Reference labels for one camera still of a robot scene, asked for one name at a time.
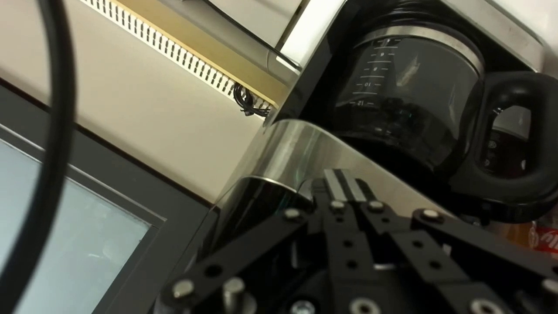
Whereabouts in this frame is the wooden radiator cover with grille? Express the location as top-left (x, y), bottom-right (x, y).
top-left (78, 0), bottom-right (299, 121)

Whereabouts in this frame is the glass coffee carafe black handle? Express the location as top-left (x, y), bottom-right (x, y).
top-left (331, 21), bottom-right (558, 223)

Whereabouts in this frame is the black steel coffee machine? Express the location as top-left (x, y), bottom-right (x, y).
top-left (197, 0), bottom-right (558, 276)

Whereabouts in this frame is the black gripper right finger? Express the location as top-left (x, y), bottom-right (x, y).
top-left (341, 169), bottom-right (558, 314)

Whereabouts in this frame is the dark framed window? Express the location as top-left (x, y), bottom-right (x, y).
top-left (0, 80), bottom-right (217, 314)

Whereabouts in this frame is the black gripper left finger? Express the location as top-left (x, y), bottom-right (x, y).
top-left (156, 168), bottom-right (364, 314)

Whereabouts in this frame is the thick black cable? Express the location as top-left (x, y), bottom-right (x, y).
top-left (0, 0), bottom-right (80, 314)

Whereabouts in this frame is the black power cable bundle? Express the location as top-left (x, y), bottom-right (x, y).
top-left (230, 82), bottom-right (265, 119)

